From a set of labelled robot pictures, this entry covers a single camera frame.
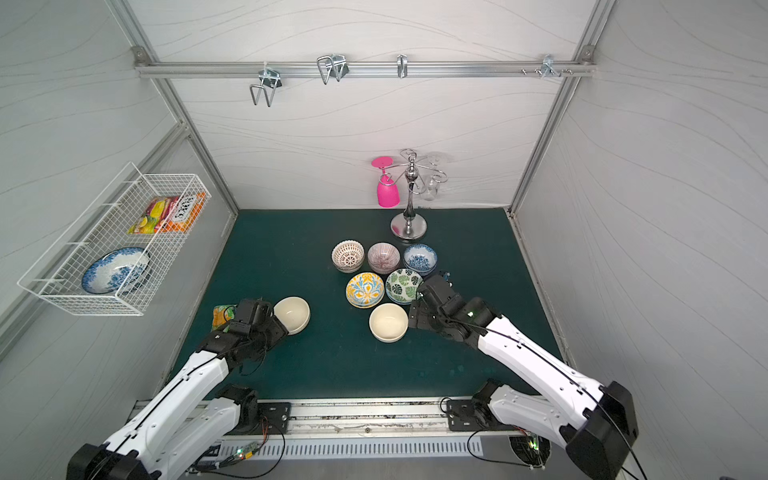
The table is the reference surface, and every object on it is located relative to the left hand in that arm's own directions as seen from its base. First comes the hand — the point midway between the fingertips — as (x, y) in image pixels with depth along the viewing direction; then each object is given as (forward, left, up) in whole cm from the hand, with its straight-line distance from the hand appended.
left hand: (281, 332), depth 84 cm
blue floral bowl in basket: (+1, +28, +29) cm, 40 cm away
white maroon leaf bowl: (+29, -15, -2) cm, 33 cm away
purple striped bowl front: (+28, -28, -1) cm, 39 cm away
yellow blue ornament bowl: (+16, -23, -3) cm, 28 cm away
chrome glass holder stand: (+45, -37, -2) cm, 58 cm away
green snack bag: (+6, +20, -1) cm, 21 cm away
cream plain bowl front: (+7, -1, -2) cm, 7 cm away
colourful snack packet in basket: (+18, +25, +29) cm, 42 cm away
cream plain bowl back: (+5, -30, -3) cm, 31 cm away
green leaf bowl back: (+17, -34, -2) cm, 38 cm away
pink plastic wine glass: (+48, -29, +12) cm, 57 cm away
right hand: (+3, -40, +8) cm, 41 cm away
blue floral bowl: (+28, -41, -2) cm, 50 cm away
